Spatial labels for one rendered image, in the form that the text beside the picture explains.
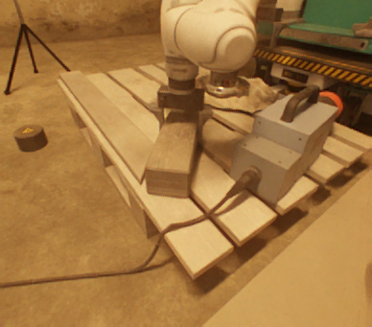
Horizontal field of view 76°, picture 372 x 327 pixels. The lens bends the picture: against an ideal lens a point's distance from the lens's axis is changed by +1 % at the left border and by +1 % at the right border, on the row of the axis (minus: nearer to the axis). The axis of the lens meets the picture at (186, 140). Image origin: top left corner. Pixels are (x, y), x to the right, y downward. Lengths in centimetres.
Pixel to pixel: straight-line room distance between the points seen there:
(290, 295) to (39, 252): 61
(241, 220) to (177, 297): 22
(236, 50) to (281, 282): 52
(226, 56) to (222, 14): 7
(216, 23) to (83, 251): 61
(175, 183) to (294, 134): 30
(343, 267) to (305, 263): 9
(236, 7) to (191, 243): 45
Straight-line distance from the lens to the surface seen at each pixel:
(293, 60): 123
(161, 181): 57
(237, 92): 106
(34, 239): 80
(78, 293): 68
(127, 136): 79
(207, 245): 53
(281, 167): 56
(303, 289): 69
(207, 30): 44
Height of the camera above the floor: 58
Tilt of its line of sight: 34 degrees down
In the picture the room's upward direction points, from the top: 2 degrees clockwise
